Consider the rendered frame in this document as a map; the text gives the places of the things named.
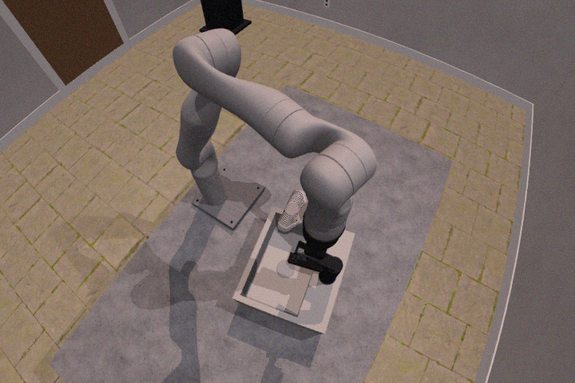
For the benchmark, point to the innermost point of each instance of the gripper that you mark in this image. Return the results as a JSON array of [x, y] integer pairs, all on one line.
[[318, 240]]

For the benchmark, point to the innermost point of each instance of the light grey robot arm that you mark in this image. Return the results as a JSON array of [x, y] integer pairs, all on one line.
[[345, 161]]

